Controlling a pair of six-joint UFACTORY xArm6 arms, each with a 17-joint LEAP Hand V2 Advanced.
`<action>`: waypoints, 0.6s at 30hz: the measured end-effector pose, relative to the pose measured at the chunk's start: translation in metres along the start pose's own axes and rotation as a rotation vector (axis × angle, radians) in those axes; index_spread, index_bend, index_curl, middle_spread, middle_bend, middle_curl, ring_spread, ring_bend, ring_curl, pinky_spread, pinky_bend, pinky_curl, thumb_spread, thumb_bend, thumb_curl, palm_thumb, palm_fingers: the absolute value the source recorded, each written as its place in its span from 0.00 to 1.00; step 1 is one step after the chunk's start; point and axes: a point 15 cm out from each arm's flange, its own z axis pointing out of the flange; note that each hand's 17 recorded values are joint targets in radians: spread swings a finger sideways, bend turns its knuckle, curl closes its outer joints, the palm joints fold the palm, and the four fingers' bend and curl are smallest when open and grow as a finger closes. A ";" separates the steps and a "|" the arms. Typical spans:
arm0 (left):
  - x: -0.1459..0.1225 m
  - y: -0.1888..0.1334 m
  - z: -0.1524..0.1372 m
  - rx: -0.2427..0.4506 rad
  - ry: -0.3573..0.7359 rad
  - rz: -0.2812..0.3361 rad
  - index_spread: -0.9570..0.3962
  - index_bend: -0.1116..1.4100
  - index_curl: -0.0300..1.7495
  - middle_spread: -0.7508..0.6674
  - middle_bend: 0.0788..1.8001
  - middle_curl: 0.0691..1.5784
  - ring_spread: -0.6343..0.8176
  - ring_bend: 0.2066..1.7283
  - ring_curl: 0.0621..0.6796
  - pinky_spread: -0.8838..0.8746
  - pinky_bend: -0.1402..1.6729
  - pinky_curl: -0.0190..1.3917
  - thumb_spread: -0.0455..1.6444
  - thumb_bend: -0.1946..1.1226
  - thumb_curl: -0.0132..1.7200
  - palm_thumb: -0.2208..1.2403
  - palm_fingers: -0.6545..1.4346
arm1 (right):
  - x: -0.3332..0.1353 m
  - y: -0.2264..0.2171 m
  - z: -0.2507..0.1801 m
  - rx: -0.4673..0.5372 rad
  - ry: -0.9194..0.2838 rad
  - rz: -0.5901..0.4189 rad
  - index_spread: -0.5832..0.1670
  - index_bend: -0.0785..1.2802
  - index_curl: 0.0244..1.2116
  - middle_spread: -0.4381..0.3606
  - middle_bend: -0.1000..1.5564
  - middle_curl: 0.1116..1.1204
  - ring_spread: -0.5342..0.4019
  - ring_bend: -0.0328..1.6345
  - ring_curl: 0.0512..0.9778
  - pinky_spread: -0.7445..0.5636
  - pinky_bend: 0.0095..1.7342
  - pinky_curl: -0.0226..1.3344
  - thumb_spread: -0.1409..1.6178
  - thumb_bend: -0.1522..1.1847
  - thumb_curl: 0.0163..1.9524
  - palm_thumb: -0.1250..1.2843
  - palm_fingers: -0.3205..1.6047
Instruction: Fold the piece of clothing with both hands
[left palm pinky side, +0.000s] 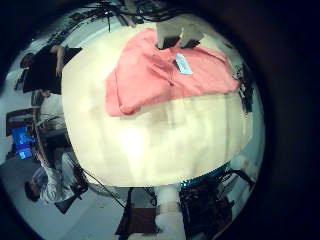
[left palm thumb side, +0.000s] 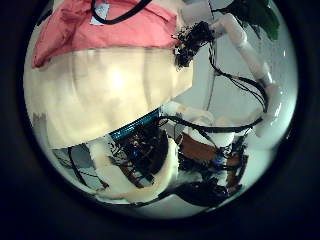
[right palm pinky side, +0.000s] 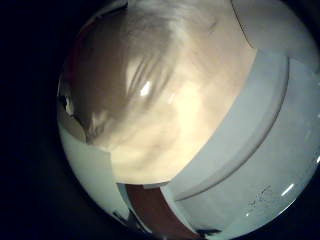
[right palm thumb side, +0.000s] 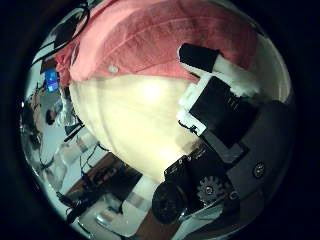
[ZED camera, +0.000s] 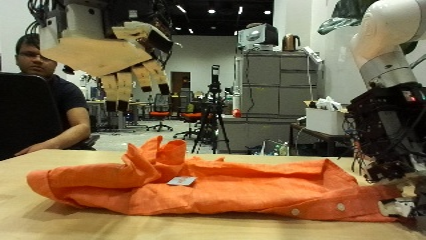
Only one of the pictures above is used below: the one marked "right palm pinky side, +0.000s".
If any orange button shirt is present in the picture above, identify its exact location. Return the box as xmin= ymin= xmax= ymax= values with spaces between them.
xmin=63 ymin=6 xmax=174 ymax=144

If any white round plant pot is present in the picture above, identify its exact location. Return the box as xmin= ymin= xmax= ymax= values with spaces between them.
xmin=231 ymin=0 xmax=319 ymax=69

